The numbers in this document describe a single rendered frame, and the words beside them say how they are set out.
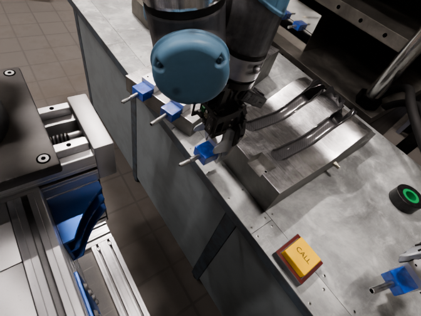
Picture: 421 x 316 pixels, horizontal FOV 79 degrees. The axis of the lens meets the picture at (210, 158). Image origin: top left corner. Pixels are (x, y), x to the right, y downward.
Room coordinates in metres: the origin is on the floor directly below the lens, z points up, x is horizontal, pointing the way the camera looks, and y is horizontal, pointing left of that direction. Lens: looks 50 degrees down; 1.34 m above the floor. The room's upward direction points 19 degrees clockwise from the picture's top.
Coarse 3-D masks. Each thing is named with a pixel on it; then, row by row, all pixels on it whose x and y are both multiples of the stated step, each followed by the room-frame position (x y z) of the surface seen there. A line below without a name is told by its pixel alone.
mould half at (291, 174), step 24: (288, 96) 0.70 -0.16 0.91; (288, 120) 0.61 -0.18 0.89; (312, 120) 0.62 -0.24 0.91; (240, 144) 0.45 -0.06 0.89; (264, 144) 0.48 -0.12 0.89; (336, 144) 0.56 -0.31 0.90; (360, 144) 0.66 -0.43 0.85; (240, 168) 0.42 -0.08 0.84; (288, 168) 0.43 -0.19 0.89; (312, 168) 0.46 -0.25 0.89; (264, 192) 0.37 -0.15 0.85; (288, 192) 0.40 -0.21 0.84
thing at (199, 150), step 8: (208, 136) 0.43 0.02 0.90; (200, 144) 0.40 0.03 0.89; (208, 144) 0.41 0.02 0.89; (216, 144) 0.41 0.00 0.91; (200, 152) 0.38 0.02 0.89; (208, 152) 0.39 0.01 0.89; (192, 160) 0.36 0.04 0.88; (200, 160) 0.38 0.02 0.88; (208, 160) 0.38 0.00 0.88; (216, 160) 0.40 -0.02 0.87
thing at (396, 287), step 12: (408, 264) 0.28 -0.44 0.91; (420, 264) 0.28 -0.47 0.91; (384, 276) 0.25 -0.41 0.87; (396, 276) 0.25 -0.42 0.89; (408, 276) 0.26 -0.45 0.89; (420, 276) 0.26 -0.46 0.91; (372, 288) 0.21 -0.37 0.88; (384, 288) 0.22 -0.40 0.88; (396, 288) 0.23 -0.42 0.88; (408, 288) 0.23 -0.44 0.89; (420, 288) 0.24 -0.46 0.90
